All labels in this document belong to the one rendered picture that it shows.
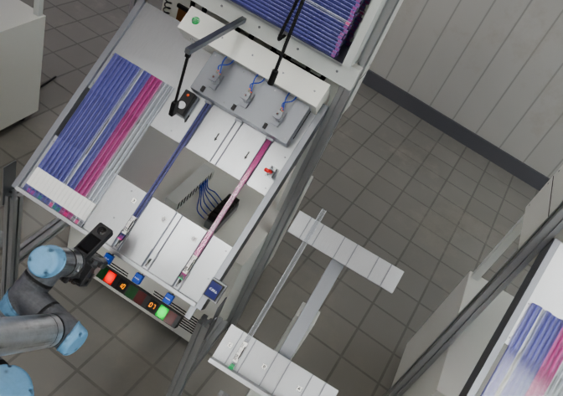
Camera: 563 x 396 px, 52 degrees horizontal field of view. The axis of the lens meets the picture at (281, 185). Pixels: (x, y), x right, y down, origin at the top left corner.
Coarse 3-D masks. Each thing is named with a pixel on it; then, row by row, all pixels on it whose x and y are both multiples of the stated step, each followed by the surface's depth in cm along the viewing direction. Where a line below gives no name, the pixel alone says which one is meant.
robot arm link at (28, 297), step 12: (24, 276) 135; (12, 288) 135; (24, 288) 134; (36, 288) 135; (48, 288) 137; (12, 300) 134; (24, 300) 134; (36, 300) 134; (48, 300) 135; (12, 312) 134; (24, 312) 133; (36, 312) 132
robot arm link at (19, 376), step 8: (0, 360) 134; (0, 368) 130; (8, 368) 131; (16, 368) 132; (0, 376) 129; (8, 376) 130; (16, 376) 131; (24, 376) 131; (0, 384) 128; (8, 384) 129; (16, 384) 130; (24, 384) 130; (32, 384) 132; (0, 392) 127; (8, 392) 128; (16, 392) 129; (24, 392) 129; (32, 392) 131
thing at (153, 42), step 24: (144, 24) 183; (168, 24) 183; (120, 48) 183; (144, 48) 182; (168, 48) 182; (168, 72) 180; (192, 72) 180; (168, 120) 178; (192, 120) 177; (216, 120) 177; (192, 144) 176; (216, 144) 176; (240, 144) 175; (240, 168) 174; (264, 168) 173; (264, 192) 172
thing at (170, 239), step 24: (120, 192) 175; (144, 192) 175; (96, 216) 174; (120, 216) 174; (144, 216) 173; (168, 216) 173; (144, 240) 172; (168, 240) 172; (192, 240) 171; (216, 240) 171; (144, 264) 171; (168, 264) 171; (216, 264) 170; (192, 288) 169
